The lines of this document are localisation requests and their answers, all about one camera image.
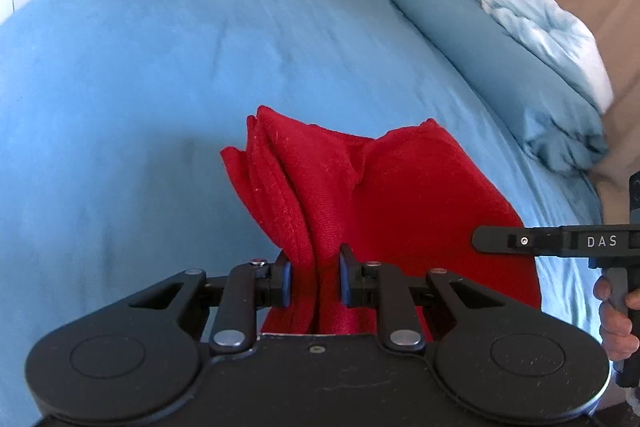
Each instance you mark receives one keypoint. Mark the teal duvet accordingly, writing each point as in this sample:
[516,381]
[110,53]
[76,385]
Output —
[500,57]

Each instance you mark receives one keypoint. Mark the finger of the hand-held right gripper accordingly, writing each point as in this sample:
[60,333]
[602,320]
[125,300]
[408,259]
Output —
[515,241]

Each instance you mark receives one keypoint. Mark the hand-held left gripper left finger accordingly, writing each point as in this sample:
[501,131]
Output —
[286,284]

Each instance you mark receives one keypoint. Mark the person's right hand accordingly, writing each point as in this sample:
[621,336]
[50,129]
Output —
[620,332]

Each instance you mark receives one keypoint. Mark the red knit sweater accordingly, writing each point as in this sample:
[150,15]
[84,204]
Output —
[400,197]

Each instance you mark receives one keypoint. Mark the pale blue white blanket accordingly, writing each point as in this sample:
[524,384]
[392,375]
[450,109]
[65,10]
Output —
[555,32]

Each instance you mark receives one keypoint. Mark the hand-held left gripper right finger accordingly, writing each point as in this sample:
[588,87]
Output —
[344,279]

